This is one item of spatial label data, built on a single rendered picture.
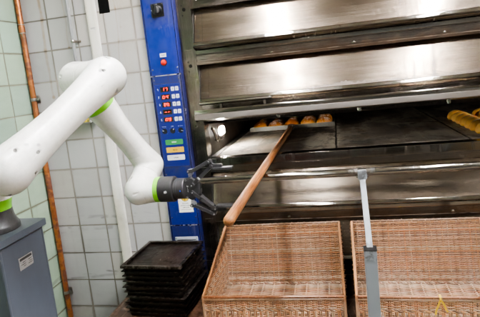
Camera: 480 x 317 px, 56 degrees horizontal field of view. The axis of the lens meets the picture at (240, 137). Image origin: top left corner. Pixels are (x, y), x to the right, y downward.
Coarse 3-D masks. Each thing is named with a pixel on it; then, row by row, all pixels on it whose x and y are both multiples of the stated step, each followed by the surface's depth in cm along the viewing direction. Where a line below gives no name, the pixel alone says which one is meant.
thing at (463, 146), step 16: (400, 144) 202; (416, 144) 198; (432, 144) 196; (448, 144) 194; (464, 144) 193; (224, 160) 216; (240, 160) 214; (256, 160) 213; (288, 160) 210; (304, 160) 208
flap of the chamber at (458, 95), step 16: (400, 96) 182; (416, 96) 180; (432, 96) 179; (448, 96) 177; (464, 96) 176; (224, 112) 197; (240, 112) 196; (256, 112) 194; (272, 112) 193; (288, 112) 191; (304, 112) 203
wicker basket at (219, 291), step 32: (256, 224) 214; (288, 224) 211; (320, 224) 208; (224, 256) 211; (256, 256) 213; (288, 256) 210; (320, 256) 207; (224, 288) 206; (256, 288) 206; (288, 288) 203; (320, 288) 200
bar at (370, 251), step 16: (208, 176) 181; (224, 176) 179; (240, 176) 177; (272, 176) 174; (288, 176) 172; (304, 176) 171; (320, 176) 170; (336, 176) 169; (368, 176) 166; (368, 208) 159; (368, 224) 155; (368, 240) 152; (368, 256) 148; (368, 272) 149; (368, 288) 150; (368, 304) 151
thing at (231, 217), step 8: (288, 128) 273; (280, 144) 222; (272, 152) 200; (264, 160) 187; (272, 160) 191; (264, 168) 172; (256, 176) 158; (248, 184) 148; (256, 184) 152; (248, 192) 140; (240, 200) 131; (248, 200) 138; (232, 208) 124; (240, 208) 126; (232, 216) 118; (224, 224) 118; (232, 224) 118
